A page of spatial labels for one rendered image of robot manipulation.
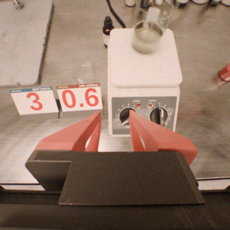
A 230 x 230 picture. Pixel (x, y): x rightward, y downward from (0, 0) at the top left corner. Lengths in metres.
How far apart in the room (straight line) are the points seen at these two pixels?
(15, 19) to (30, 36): 0.09
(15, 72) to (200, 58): 0.48
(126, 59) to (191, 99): 0.19
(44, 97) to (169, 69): 0.25
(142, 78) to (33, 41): 0.32
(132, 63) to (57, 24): 0.30
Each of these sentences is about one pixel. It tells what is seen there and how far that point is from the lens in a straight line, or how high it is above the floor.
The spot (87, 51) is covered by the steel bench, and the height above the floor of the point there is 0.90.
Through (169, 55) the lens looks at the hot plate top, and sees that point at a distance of 0.24.
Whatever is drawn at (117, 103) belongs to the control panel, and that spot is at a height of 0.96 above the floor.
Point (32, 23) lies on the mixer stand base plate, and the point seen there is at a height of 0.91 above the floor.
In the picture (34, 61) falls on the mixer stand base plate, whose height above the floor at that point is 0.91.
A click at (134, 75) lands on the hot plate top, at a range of 0.20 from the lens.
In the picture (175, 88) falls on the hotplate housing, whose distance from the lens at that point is 0.23.
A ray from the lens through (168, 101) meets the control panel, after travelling 0.23.
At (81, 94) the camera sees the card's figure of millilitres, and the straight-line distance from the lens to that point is 0.26.
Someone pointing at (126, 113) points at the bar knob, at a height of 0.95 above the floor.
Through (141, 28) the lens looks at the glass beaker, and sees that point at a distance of 0.20.
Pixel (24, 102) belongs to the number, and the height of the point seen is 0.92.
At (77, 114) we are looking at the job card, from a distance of 0.27.
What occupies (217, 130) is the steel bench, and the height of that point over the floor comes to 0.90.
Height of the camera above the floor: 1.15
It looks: 76 degrees down
